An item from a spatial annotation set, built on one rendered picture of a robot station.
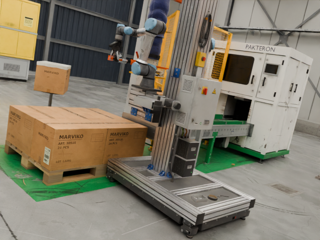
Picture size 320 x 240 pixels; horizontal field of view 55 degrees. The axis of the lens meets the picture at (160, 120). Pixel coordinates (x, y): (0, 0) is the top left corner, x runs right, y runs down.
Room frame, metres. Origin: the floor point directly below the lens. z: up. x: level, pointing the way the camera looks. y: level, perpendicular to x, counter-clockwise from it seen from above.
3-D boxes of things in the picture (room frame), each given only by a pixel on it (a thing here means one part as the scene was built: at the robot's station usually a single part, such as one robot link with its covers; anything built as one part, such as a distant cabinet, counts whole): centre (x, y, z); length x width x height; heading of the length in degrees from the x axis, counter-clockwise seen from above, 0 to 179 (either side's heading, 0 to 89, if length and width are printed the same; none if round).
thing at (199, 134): (3.87, -0.53, 0.50); 0.07 x 0.07 x 1.00; 49
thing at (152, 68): (3.08, 0.20, 1.20); 0.13 x 0.12 x 0.14; 137
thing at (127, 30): (3.20, 0.49, 1.55); 0.11 x 0.11 x 0.08; 47
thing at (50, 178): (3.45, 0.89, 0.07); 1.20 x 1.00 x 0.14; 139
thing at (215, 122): (4.74, -0.97, 0.60); 1.60 x 0.10 x 0.09; 139
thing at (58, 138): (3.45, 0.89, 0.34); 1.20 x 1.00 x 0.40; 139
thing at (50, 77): (4.57, 1.67, 0.82); 0.60 x 0.40 x 0.40; 13
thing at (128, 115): (3.76, 0.23, 0.58); 0.70 x 0.03 x 0.06; 49
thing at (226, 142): (5.15, -1.01, 0.30); 0.53 x 0.39 x 0.22; 49
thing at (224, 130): (4.44, -0.78, 0.50); 2.31 x 0.05 x 0.19; 139
